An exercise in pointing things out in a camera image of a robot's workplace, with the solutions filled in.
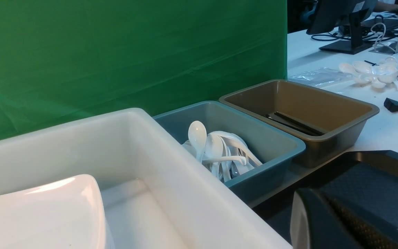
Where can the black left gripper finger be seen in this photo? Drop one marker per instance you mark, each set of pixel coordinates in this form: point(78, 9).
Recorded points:
point(321, 221)

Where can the white ceramic spoon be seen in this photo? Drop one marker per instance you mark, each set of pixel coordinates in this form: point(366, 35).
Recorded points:
point(197, 137)

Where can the large white square plate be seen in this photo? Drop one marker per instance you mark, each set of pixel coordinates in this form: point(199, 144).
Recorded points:
point(65, 214)

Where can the black serving tray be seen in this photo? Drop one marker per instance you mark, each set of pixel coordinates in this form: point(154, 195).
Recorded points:
point(368, 179)

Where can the teal plastic bin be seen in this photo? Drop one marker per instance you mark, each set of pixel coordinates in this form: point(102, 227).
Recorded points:
point(273, 148)

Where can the brown plastic bin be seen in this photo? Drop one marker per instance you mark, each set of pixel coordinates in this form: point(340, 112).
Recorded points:
point(342, 118)

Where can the black chopsticks in bin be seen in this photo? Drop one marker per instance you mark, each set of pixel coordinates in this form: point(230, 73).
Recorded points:
point(294, 123)

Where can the pile of white spoons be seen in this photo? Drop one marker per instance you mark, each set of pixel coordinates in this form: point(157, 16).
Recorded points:
point(225, 155)

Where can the clear plastic bag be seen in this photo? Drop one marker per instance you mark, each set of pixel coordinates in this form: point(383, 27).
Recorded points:
point(320, 78)

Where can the loose white spoons on table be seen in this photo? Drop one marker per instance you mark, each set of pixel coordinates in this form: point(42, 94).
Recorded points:
point(377, 75)

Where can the large white plastic tub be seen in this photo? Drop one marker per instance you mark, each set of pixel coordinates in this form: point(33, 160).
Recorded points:
point(155, 194)

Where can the black computer monitor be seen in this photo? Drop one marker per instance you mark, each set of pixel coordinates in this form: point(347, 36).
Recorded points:
point(335, 13)

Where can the green backdrop cloth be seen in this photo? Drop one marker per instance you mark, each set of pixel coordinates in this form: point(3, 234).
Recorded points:
point(65, 60)

